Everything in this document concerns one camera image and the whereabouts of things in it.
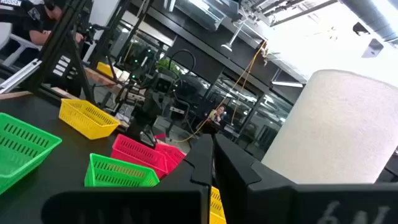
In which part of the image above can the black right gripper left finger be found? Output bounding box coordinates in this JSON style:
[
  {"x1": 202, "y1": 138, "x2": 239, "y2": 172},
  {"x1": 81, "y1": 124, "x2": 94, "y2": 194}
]
[{"x1": 40, "y1": 133, "x2": 214, "y2": 224}]

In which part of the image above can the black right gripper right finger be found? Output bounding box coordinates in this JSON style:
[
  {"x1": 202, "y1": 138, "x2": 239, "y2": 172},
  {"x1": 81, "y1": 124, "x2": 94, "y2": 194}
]
[{"x1": 214, "y1": 133, "x2": 398, "y2": 224}]

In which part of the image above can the green plastic slotted basket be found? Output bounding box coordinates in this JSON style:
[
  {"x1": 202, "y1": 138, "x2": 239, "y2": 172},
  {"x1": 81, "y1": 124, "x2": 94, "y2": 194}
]
[
  {"x1": 0, "y1": 112, "x2": 63, "y2": 195},
  {"x1": 84, "y1": 152, "x2": 160, "y2": 188}
]

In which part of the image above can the green plant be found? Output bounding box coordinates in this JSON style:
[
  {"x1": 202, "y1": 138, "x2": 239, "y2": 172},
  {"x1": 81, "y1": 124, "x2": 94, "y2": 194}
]
[{"x1": 156, "y1": 58, "x2": 183, "y2": 77}]

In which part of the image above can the red plastic slotted basket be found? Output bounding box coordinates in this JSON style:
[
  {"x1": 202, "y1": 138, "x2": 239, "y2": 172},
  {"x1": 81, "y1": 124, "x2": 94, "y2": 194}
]
[
  {"x1": 154, "y1": 142, "x2": 187, "y2": 174},
  {"x1": 110, "y1": 134, "x2": 169, "y2": 180}
]

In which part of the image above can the yellow storage bin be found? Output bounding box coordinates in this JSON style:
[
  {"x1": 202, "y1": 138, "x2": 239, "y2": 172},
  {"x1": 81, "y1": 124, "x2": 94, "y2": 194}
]
[{"x1": 96, "y1": 61, "x2": 114, "y2": 78}]

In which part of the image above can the person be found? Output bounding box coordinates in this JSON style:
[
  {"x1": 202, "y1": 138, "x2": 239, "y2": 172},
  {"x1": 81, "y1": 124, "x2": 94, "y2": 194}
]
[
  {"x1": 208, "y1": 105, "x2": 227, "y2": 125},
  {"x1": 0, "y1": 0, "x2": 85, "y2": 47}
]

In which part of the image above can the yellow plastic slotted basket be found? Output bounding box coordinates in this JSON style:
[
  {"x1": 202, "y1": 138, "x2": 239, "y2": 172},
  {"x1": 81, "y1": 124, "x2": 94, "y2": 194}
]
[
  {"x1": 58, "y1": 98, "x2": 121, "y2": 141},
  {"x1": 210, "y1": 185, "x2": 227, "y2": 224}
]

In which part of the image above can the white pendant lamp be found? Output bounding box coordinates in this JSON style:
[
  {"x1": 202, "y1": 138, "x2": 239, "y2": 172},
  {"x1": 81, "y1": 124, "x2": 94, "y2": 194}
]
[{"x1": 220, "y1": 18, "x2": 249, "y2": 53}]

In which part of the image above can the black frame stand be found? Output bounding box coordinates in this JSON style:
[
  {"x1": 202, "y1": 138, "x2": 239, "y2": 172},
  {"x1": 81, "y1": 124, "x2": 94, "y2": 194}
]
[{"x1": 18, "y1": 0, "x2": 97, "y2": 103}]

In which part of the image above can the yellow hanging cable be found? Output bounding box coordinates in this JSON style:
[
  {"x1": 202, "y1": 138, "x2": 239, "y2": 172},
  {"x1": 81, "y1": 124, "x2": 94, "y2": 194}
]
[{"x1": 174, "y1": 39, "x2": 269, "y2": 144}]

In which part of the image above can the aluminium table frame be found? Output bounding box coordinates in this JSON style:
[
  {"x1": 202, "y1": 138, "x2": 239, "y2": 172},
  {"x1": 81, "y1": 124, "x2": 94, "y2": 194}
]
[{"x1": 0, "y1": 58, "x2": 43, "y2": 94}]

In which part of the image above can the grey ceiling duct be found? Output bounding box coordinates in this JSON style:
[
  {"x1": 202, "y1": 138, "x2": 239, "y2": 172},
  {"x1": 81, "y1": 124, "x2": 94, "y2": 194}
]
[{"x1": 340, "y1": 0, "x2": 398, "y2": 43}]

